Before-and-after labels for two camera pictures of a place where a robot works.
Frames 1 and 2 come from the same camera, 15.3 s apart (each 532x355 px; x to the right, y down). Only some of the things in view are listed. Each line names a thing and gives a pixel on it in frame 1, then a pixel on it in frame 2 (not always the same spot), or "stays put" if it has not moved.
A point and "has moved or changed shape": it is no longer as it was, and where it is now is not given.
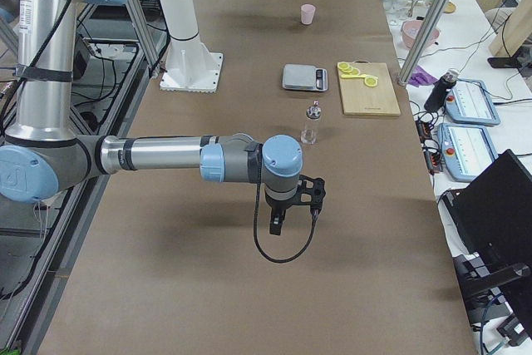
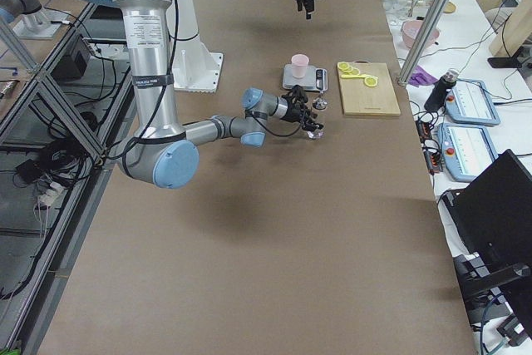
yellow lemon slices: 351,71 stays put
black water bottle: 436,96 stays put
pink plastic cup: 307,12 has moved or changed shape
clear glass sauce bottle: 313,112 has moved or changed shape
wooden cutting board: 360,100 stays put
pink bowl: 411,30 stays put
